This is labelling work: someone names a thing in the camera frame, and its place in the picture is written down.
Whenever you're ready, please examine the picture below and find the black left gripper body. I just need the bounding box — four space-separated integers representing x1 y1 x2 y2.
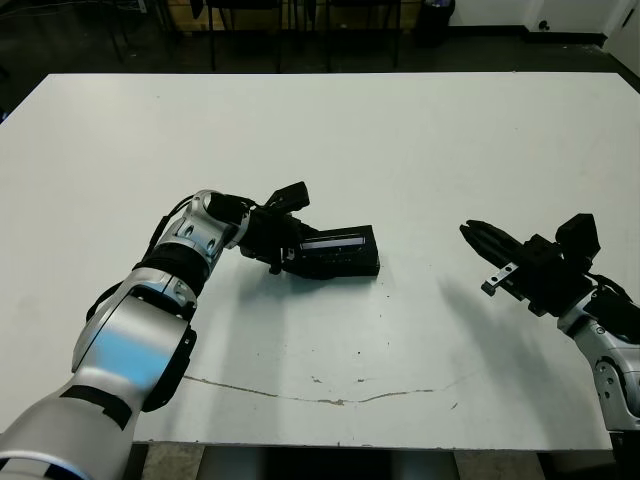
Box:
239 207 304 275

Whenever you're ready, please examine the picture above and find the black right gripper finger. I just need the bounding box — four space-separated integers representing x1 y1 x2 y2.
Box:
465 219 526 256
459 226 519 267

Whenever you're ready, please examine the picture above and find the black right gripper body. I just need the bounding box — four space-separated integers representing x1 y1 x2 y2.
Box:
481 234 594 317

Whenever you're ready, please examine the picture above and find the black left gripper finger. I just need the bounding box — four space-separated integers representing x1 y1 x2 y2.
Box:
282 264 334 281
292 217 326 236

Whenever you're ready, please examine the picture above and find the black box lid silver stripe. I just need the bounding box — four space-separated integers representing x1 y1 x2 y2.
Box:
297 224 380 275

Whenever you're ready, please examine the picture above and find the black waste bin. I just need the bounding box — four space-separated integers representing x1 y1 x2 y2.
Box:
417 0 456 49

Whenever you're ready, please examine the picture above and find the black mesh chair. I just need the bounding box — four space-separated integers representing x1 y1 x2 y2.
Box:
205 0 285 74

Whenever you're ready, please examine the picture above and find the grey chair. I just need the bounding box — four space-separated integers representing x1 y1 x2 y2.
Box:
107 0 174 61

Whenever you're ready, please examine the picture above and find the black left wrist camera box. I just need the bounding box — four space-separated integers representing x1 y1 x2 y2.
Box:
263 182 310 217

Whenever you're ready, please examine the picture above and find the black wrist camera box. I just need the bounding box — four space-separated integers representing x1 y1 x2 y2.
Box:
263 182 310 217
554 213 601 264

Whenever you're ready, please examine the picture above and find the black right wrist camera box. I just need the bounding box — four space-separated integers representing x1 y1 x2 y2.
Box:
554 213 601 264

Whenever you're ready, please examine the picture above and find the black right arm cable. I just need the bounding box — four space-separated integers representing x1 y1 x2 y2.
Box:
584 272 631 304

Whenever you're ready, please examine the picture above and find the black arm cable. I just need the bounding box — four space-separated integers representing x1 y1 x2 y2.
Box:
84 194 211 321
584 272 631 304

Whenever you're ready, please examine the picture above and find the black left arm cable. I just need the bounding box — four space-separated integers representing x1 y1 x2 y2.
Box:
84 194 211 321

